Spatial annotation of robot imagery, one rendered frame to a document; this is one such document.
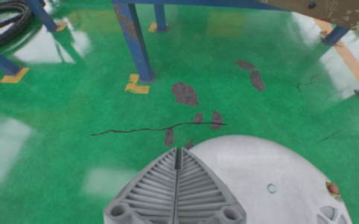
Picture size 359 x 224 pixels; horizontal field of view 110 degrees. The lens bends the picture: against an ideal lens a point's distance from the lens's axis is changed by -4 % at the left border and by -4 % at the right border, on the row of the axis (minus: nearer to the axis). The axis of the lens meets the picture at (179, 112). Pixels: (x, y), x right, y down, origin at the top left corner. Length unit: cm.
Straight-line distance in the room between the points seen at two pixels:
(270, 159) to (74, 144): 105
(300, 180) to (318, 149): 63
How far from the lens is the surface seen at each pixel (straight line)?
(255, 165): 58
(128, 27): 88
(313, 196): 60
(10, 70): 189
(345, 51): 210
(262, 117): 106
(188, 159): 16
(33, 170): 121
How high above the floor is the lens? 82
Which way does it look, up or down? 62 degrees down
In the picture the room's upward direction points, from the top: 2 degrees counter-clockwise
